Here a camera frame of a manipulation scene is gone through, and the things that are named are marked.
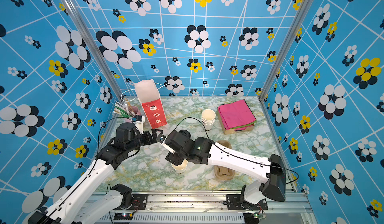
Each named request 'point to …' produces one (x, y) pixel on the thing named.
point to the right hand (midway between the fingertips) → (173, 149)
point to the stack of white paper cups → (208, 117)
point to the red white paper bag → (151, 100)
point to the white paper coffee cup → (182, 168)
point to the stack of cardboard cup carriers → (222, 173)
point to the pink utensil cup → (137, 113)
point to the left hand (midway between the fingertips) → (157, 131)
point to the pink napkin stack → (236, 115)
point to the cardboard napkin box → (229, 131)
